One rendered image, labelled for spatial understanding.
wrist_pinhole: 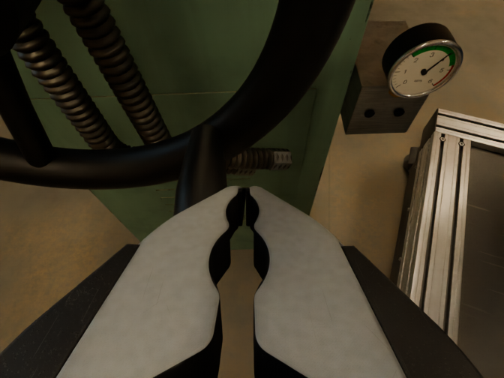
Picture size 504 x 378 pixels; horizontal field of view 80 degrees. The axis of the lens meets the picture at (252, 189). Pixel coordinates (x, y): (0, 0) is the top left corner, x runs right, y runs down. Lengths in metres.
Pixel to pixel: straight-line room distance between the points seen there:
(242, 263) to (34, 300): 0.58
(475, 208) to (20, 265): 1.22
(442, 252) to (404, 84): 0.48
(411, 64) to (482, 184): 0.62
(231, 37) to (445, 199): 0.62
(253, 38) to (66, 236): 0.89
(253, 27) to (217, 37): 0.04
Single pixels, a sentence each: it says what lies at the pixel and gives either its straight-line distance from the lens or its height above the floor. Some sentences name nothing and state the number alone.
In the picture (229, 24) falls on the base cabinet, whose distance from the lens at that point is 0.35.
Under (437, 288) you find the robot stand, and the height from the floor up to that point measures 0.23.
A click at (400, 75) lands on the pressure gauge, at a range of 0.33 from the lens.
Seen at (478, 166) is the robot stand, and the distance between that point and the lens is 0.94.
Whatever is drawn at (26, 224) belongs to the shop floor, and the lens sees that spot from 1.19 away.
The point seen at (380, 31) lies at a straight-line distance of 0.46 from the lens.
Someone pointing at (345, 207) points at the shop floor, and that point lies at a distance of 0.99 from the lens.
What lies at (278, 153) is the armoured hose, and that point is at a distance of 0.34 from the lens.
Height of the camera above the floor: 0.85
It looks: 60 degrees down
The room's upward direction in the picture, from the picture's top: 4 degrees counter-clockwise
